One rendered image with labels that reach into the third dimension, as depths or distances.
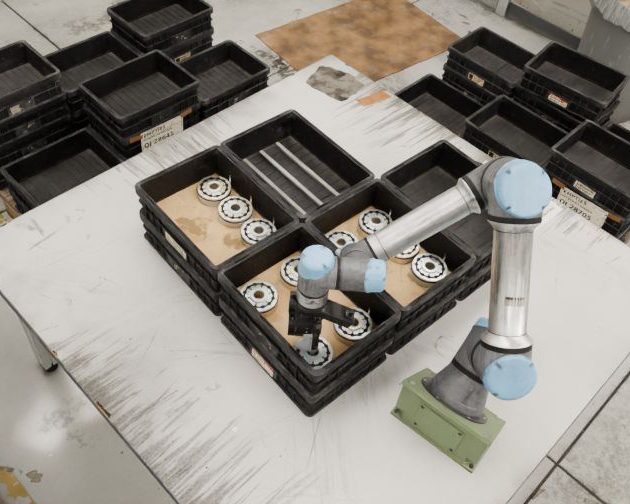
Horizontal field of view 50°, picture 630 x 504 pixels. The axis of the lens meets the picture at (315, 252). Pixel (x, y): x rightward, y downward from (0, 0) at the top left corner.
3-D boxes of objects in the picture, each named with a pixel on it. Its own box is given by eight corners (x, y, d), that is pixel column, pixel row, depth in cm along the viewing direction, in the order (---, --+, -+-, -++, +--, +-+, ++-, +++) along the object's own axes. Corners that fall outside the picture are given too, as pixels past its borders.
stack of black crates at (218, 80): (230, 96, 347) (229, 38, 320) (269, 126, 334) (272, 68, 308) (166, 128, 327) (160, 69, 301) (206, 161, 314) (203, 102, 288)
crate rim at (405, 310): (476, 263, 187) (479, 258, 186) (402, 318, 173) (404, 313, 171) (376, 181, 205) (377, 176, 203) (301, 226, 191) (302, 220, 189)
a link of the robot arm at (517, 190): (517, 379, 165) (533, 155, 153) (539, 406, 151) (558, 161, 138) (468, 380, 165) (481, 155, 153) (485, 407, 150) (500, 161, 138)
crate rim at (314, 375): (402, 319, 173) (404, 313, 171) (315, 384, 159) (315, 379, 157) (301, 226, 191) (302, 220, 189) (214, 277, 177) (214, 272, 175)
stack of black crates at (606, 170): (625, 241, 303) (674, 168, 269) (592, 276, 289) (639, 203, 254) (550, 192, 320) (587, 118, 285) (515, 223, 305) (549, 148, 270)
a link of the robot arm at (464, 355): (487, 369, 177) (515, 327, 175) (502, 391, 164) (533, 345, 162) (448, 349, 176) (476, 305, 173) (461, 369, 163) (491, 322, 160)
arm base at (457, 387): (487, 416, 175) (508, 385, 173) (467, 421, 162) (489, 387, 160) (441, 381, 183) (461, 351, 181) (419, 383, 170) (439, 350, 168)
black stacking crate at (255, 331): (395, 339, 181) (402, 314, 172) (311, 402, 167) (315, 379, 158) (299, 248, 198) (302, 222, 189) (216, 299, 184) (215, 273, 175)
